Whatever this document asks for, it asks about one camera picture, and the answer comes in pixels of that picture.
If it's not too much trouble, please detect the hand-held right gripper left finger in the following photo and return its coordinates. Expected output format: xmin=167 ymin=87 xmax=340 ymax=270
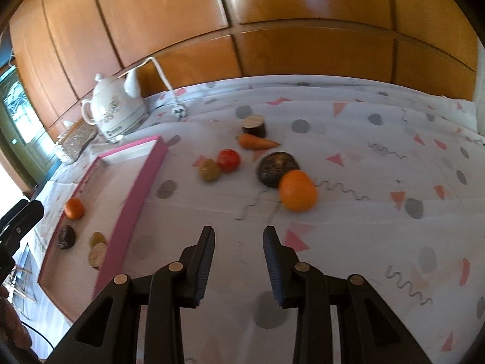
xmin=45 ymin=225 xmax=216 ymax=364

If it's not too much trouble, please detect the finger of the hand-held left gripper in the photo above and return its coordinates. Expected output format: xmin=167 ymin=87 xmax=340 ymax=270
xmin=0 ymin=199 xmax=44 ymax=253

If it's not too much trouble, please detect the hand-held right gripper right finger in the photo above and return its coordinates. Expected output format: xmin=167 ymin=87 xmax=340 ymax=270
xmin=263 ymin=225 xmax=433 ymax=364

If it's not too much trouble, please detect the large orange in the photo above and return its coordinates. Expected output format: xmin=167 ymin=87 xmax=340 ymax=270
xmin=278 ymin=169 xmax=318 ymax=213

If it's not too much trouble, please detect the pink tray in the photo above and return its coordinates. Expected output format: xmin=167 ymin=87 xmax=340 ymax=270
xmin=37 ymin=136 xmax=168 ymax=302

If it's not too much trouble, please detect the dark brown round fruit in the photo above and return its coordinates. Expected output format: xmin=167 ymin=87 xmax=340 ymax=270
xmin=258 ymin=152 xmax=300 ymax=188

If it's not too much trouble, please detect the red tomato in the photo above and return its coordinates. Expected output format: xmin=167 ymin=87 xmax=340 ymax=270
xmin=217 ymin=149 xmax=241 ymax=172

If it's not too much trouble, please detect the carrot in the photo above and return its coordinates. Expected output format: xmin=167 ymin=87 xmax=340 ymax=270
xmin=237 ymin=133 xmax=282 ymax=150

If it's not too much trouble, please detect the dark cut eggplant piece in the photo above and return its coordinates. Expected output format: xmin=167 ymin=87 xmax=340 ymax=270
xmin=241 ymin=116 xmax=266 ymax=138

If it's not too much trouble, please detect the person's left hand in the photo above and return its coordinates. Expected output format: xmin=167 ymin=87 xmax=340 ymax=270
xmin=0 ymin=286 xmax=34 ymax=354

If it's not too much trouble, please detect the small dark fruit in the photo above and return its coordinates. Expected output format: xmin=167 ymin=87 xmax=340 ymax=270
xmin=57 ymin=225 xmax=76 ymax=250

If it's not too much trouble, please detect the small orange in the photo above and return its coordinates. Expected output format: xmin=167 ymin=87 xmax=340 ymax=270
xmin=64 ymin=197 xmax=85 ymax=220

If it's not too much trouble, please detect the green framed window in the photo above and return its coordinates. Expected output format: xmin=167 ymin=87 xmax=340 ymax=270
xmin=0 ymin=62 xmax=57 ymax=194

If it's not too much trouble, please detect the silver patterned tissue box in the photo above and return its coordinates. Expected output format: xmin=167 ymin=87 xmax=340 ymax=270
xmin=56 ymin=119 xmax=98 ymax=164

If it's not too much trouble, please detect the white patterned tablecloth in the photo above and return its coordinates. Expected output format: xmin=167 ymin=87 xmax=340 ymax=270
xmin=23 ymin=76 xmax=485 ymax=364

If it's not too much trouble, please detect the white ceramic electric kettle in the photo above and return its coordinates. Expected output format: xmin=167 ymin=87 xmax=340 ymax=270
xmin=81 ymin=69 xmax=146 ymax=144

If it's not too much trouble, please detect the black cable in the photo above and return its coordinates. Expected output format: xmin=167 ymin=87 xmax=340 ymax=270
xmin=19 ymin=320 xmax=57 ymax=351

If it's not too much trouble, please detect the white power cord with plug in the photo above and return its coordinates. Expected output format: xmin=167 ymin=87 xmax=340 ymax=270
xmin=134 ymin=57 xmax=188 ymax=119

